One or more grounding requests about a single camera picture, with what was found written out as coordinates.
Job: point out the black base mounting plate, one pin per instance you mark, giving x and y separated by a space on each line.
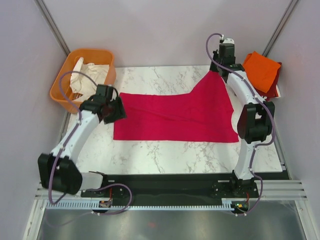
166 189

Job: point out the orange folded t shirt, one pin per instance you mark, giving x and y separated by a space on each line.
260 70

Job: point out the magenta pink t shirt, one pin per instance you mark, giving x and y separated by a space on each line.
202 115

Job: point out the white crumpled t shirt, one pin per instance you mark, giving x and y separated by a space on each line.
85 78

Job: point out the orange plastic basket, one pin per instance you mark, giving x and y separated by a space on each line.
90 55

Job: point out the corner metal post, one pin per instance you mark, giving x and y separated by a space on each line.
280 26
52 25

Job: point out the aluminium frame rail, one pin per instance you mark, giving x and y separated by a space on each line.
271 190

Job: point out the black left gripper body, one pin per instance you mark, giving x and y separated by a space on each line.
116 110

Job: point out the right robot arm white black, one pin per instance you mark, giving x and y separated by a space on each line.
255 123

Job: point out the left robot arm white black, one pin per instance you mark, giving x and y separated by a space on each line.
58 170

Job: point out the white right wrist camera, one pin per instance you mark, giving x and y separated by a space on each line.
226 41

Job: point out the dark red folded t shirt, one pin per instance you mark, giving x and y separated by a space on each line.
274 91

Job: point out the right corner metal post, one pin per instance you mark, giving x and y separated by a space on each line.
280 26

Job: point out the left corner metal post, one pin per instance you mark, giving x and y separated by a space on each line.
52 25

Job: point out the white slotted cable duct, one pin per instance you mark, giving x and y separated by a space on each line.
99 205

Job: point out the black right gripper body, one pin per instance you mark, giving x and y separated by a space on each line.
214 67

